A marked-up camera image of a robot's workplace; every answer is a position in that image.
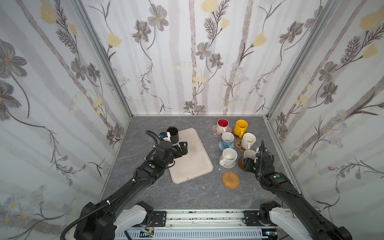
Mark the pink flower silicone coaster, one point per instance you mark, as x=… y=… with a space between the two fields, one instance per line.
x=214 y=129

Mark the plain white mug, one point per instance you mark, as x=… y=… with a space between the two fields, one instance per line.
x=248 y=140

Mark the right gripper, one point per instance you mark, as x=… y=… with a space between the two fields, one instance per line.
x=250 y=163

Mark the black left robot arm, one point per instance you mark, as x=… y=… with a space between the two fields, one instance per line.
x=98 y=221

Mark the yellow mug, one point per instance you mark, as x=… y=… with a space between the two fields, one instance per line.
x=240 y=127

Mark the speckled white mug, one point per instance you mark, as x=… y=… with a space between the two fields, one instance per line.
x=228 y=158

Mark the white ventilated cable duct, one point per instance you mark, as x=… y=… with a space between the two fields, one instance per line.
x=194 y=234

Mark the beige rectangular serving tray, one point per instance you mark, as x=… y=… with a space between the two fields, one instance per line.
x=195 y=163

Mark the black mug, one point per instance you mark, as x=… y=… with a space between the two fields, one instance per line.
x=173 y=135

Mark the glossy brown round coaster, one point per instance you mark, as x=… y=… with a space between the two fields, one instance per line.
x=240 y=164

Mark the white mug grey rim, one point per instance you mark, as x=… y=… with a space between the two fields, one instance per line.
x=249 y=154

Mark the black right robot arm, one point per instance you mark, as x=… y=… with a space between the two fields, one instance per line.
x=308 y=223

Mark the wicker rattan round coaster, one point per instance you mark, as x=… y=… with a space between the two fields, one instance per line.
x=231 y=180

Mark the blue patterned mug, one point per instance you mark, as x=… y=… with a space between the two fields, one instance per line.
x=228 y=137

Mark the white mug red inside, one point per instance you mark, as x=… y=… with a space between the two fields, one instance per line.
x=222 y=126

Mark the light blue woven coaster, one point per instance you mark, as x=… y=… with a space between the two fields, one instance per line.
x=225 y=145

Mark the brown paw cork coaster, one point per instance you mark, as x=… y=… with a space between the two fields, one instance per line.
x=238 y=145

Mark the plain wooden round coaster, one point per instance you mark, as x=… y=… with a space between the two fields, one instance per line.
x=236 y=136

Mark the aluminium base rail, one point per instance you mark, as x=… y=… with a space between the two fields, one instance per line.
x=143 y=217

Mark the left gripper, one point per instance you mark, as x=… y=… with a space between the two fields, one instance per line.
x=181 y=148

